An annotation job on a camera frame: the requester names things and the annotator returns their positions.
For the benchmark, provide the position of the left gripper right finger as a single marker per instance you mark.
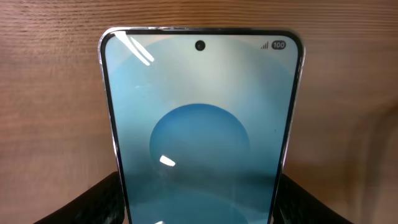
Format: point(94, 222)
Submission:
point(294, 205)

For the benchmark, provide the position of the teal screen Galaxy smartphone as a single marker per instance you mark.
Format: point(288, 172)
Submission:
point(200, 119)

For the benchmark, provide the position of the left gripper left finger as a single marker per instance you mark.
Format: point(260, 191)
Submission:
point(103, 203)

